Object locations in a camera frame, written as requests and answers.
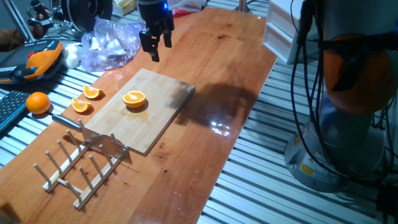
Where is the person hand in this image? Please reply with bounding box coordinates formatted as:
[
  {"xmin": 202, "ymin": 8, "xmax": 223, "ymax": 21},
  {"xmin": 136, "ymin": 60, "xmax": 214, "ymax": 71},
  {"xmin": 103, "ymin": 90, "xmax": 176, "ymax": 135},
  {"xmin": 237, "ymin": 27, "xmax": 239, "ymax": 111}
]
[{"xmin": 30, "ymin": 22, "xmax": 47, "ymax": 40}]

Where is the cut orange piece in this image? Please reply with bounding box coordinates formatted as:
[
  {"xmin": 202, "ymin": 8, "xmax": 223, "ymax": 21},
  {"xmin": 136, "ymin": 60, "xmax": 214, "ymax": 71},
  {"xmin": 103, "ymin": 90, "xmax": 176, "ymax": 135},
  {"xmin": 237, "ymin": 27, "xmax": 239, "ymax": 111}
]
[{"xmin": 122, "ymin": 90, "xmax": 147, "ymax": 110}]

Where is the bamboo cutting board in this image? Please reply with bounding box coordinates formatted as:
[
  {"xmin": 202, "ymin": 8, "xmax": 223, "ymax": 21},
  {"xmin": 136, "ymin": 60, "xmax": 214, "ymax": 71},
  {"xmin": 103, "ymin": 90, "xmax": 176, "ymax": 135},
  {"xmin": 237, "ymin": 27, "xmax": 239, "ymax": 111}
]
[{"xmin": 84, "ymin": 68, "xmax": 196, "ymax": 156}]

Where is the whole orange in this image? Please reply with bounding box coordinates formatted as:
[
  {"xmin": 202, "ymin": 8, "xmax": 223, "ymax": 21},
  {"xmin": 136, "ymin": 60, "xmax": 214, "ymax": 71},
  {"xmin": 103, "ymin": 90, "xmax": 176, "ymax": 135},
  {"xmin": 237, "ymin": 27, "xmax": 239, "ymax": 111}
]
[{"xmin": 25, "ymin": 91, "xmax": 52, "ymax": 115}]

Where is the forearm in brown sleeve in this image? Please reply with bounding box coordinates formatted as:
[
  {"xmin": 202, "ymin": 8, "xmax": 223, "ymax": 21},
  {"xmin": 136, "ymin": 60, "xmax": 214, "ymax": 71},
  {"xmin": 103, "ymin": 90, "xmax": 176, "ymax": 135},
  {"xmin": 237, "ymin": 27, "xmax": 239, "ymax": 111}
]
[{"xmin": 0, "ymin": 28, "xmax": 26, "ymax": 52}]

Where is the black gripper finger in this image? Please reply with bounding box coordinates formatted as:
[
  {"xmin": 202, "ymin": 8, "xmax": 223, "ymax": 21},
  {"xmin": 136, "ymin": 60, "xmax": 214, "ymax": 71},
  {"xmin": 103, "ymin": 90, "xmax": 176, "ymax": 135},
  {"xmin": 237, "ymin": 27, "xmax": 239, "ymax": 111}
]
[
  {"xmin": 162, "ymin": 30, "xmax": 174, "ymax": 49},
  {"xmin": 139, "ymin": 28, "xmax": 161, "ymax": 63}
]

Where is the clear plastic bag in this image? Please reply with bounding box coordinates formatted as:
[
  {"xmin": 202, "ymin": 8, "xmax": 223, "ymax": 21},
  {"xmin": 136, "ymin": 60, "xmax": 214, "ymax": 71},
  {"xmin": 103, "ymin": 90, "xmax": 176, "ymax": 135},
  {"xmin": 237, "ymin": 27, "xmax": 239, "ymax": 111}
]
[{"xmin": 80, "ymin": 17, "xmax": 146, "ymax": 73}]

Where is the steel cleaver knife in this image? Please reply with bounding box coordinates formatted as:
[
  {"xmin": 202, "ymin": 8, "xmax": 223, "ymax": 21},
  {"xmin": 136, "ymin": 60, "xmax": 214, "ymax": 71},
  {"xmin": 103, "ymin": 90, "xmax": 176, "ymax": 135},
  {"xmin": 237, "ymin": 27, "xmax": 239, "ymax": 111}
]
[{"xmin": 52, "ymin": 114, "xmax": 133, "ymax": 165}]

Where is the wooden peg dish rack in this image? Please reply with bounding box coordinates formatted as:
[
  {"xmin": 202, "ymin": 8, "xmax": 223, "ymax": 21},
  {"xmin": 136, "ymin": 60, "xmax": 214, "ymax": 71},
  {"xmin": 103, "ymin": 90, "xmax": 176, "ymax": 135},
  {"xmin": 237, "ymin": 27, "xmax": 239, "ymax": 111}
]
[{"xmin": 33, "ymin": 118, "xmax": 130, "ymax": 212}]

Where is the orange wedge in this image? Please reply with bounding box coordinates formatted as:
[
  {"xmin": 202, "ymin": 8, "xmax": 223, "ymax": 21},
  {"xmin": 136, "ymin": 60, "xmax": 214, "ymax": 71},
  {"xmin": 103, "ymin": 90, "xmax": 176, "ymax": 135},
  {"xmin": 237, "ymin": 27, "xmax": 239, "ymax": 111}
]
[
  {"xmin": 71, "ymin": 98, "xmax": 93, "ymax": 113},
  {"xmin": 82, "ymin": 85, "xmax": 104, "ymax": 100}
]

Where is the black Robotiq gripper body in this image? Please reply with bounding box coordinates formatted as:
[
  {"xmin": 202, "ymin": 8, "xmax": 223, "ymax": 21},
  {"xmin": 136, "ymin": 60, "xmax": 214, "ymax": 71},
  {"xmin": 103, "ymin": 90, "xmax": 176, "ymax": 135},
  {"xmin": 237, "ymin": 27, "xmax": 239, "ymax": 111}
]
[{"xmin": 136, "ymin": 0, "xmax": 175, "ymax": 34}]

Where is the white garlic bulb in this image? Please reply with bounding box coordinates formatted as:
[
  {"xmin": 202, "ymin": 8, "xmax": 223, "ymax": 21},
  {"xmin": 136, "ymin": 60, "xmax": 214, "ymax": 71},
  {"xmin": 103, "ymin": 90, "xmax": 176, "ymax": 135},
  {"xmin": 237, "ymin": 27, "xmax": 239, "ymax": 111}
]
[{"xmin": 62, "ymin": 45, "xmax": 81, "ymax": 70}]

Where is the reddish glossy wooden board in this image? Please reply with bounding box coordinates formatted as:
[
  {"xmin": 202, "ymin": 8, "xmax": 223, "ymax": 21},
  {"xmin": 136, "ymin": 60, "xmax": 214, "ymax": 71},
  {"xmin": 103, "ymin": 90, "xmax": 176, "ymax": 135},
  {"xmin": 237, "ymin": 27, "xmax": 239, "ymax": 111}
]
[{"xmin": 0, "ymin": 6, "xmax": 277, "ymax": 224}]

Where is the white drawer box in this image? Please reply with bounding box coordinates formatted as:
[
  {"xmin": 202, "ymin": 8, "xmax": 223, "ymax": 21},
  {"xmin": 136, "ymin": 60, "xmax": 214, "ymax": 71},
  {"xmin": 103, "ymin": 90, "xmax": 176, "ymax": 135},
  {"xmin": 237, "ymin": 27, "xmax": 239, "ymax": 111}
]
[{"xmin": 262, "ymin": 0, "xmax": 324, "ymax": 65}]

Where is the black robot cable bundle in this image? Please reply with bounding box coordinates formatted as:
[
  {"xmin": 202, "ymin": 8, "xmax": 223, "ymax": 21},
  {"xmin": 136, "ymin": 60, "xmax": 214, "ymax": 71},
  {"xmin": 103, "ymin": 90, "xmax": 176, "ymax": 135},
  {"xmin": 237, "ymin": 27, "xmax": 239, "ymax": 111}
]
[{"xmin": 289, "ymin": 0, "xmax": 398, "ymax": 187}]

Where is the yellow box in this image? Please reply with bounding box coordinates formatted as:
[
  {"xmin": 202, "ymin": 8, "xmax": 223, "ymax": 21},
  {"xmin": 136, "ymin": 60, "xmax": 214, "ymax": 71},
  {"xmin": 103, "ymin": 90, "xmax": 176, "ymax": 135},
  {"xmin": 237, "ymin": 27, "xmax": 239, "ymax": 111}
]
[{"xmin": 112, "ymin": 0, "xmax": 137, "ymax": 17}]

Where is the black keyboard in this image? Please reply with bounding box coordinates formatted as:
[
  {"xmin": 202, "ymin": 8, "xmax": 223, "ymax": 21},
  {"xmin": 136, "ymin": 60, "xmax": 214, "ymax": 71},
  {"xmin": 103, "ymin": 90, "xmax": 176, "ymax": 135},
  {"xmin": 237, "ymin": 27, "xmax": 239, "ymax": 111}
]
[{"xmin": 0, "ymin": 90, "xmax": 31, "ymax": 133}]

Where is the orange black teach pendant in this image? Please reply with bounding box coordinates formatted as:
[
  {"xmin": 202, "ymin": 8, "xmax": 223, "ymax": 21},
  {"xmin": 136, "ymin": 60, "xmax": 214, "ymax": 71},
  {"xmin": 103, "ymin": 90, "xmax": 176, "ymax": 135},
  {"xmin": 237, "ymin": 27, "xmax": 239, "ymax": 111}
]
[{"xmin": 0, "ymin": 39, "xmax": 65, "ymax": 85}]

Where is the white red-print plastic bag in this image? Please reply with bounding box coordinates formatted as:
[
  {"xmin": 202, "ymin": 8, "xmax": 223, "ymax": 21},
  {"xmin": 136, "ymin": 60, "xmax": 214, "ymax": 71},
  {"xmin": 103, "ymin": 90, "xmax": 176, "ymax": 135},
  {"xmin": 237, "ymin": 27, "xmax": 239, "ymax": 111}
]
[{"xmin": 167, "ymin": 0, "xmax": 208, "ymax": 19}]

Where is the black filament spool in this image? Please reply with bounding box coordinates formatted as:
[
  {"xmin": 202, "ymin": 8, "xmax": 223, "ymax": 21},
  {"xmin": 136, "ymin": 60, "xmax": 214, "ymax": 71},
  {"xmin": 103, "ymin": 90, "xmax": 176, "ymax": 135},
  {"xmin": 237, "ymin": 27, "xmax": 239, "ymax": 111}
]
[{"xmin": 60, "ymin": 0, "xmax": 113, "ymax": 34}]

